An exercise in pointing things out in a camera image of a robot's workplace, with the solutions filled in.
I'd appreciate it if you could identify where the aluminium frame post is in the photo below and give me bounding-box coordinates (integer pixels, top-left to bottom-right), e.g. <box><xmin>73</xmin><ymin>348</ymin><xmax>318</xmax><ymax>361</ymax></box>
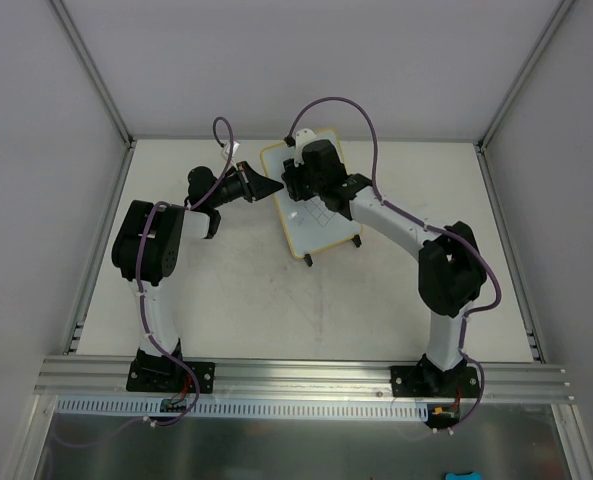
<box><xmin>46</xmin><ymin>0</ymin><xmax>133</xmax><ymax>147</ymax></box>
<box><xmin>477</xmin><ymin>0</ymin><xmax>576</xmax><ymax>151</ymax></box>

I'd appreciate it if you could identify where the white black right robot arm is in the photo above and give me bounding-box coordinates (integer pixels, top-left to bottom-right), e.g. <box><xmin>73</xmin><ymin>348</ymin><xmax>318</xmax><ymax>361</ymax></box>
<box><xmin>296</xmin><ymin>139</ymin><xmax>487</xmax><ymax>396</ymax></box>

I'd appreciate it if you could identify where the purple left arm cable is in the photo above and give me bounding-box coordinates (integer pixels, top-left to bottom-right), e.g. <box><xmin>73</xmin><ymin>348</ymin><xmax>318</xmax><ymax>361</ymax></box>
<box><xmin>133</xmin><ymin>117</ymin><xmax>237</xmax><ymax>427</ymax></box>

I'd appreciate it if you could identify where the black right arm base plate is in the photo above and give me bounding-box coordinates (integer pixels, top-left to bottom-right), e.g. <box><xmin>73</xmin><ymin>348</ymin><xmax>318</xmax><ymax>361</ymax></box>
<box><xmin>390</xmin><ymin>365</ymin><xmax>481</xmax><ymax>399</ymax></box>

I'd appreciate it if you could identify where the right aluminium frame post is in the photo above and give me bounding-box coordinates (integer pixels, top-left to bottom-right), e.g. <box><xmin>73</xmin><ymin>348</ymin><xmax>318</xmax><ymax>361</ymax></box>
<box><xmin>477</xmin><ymin>0</ymin><xmax>576</xmax><ymax>151</ymax></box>

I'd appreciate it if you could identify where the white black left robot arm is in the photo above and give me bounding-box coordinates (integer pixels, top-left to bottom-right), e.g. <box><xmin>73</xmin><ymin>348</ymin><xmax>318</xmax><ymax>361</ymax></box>
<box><xmin>111</xmin><ymin>161</ymin><xmax>284</xmax><ymax>390</ymax></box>

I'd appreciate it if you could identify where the yellow framed small whiteboard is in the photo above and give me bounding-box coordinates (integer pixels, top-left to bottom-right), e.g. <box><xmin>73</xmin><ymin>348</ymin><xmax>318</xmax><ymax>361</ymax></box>
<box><xmin>260</xmin><ymin>128</ymin><xmax>363</xmax><ymax>260</ymax></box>

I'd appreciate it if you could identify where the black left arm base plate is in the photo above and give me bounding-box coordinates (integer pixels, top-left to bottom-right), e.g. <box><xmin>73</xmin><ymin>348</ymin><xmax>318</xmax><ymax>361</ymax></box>
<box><xmin>126</xmin><ymin>357</ymin><xmax>216</xmax><ymax>394</ymax></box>

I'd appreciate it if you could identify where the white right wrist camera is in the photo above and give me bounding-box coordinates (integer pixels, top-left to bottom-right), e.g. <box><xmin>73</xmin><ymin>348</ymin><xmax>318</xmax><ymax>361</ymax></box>
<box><xmin>293</xmin><ymin>128</ymin><xmax>317</xmax><ymax>168</ymax></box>

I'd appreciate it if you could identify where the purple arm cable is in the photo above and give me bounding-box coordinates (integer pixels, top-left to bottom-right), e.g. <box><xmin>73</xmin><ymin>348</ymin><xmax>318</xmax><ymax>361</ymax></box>
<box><xmin>283</xmin><ymin>96</ymin><xmax>502</xmax><ymax>361</ymax></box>
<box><xmin>133</xmin><ymin>117</ymin><xmax>237</xmax><ymax>427</ymax></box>

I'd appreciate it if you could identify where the left aluminium frame post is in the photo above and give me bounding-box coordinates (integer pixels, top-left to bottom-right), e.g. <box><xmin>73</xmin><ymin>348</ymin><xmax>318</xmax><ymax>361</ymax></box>
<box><xmin>46</xmin><ymin>0</ymin><xmax>133</xmax><ymax>147</ymax></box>

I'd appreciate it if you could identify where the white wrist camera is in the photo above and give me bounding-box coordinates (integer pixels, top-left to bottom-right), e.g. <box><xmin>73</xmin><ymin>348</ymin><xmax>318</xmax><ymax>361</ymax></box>
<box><xmin>293</xmin><ymin>128</ymin><xmax>317</xmax><ymax>168</ymax></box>
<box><xmin>221</xmin><ymin>141</ymin><xmax>240</xmax><ymax>161</ymax></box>

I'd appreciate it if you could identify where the white slotted cable duct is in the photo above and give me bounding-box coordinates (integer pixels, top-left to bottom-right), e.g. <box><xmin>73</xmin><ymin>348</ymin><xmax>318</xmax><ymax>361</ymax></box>
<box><xmin>55</xmin><ymin>396</ymin><xmax>429</xmax><ymax>422</ymax></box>

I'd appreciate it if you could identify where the blue object at bottom edge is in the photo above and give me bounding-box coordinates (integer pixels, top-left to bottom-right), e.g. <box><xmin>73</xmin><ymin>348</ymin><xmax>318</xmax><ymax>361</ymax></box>
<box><xmin>444</xmin><ymin>472</ymin><xmax>482</xmax><ymax>480</ymax></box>

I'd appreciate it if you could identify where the aluminium mounting rail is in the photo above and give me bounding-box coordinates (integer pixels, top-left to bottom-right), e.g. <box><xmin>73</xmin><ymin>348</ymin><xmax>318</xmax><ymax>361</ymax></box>
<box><xmin>33</xmin><ymin>355</ymin><xmax>576</xmax><ymax>404</ymax></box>

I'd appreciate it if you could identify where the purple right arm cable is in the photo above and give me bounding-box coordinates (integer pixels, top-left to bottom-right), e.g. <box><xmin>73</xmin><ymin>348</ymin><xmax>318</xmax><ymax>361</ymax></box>
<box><xmin>283</xmin><ymin>96</ymin><xmax>502</xmax><ymax>361</ymax></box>

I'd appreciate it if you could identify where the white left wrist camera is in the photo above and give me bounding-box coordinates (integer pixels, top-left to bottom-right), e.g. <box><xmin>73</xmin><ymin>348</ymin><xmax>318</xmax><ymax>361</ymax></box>
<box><xmin>221</xmin><ymin>141</ymin><xmax>240</xmax><ymax>161</ymax></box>

